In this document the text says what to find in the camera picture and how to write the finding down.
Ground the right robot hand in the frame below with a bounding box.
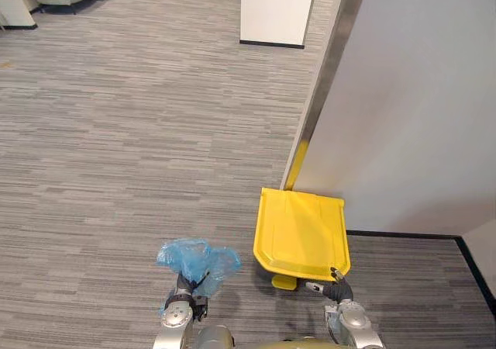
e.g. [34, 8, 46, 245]
[305, 266, 355, 302]

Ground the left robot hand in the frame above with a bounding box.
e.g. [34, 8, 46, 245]
[175, 269, 211, 299]

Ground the blue plastic rubbish bag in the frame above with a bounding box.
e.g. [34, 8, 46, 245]
[155, 237, 242, 316]

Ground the yellow large trash can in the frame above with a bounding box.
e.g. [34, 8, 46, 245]
[252, 187, 353, 289]

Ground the silver robot torso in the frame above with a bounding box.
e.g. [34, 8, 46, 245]
[190, 323, 350, 349]

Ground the white counter cabinet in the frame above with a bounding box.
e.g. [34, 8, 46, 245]
[239, 0, 320, 50]

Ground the white pillar with black base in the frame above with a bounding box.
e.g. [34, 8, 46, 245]
[0, 0, 39, 31]

